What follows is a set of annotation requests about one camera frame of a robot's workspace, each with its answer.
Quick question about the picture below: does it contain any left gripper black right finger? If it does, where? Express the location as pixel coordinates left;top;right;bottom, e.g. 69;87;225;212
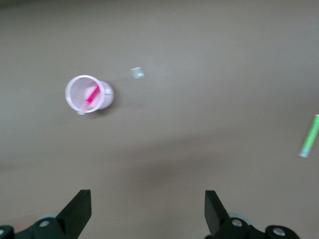
204;190;300;239

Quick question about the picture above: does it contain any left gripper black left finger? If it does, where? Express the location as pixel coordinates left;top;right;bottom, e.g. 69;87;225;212
0;189;92;239

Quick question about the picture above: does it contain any pink marker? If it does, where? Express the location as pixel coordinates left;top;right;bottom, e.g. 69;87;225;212
77;86;100;116

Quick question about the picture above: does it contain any green marker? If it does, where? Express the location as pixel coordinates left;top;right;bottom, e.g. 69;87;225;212
298;114;319;158

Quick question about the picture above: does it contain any translucent pink plastic cup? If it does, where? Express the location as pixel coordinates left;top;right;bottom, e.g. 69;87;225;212
65;74;115;115

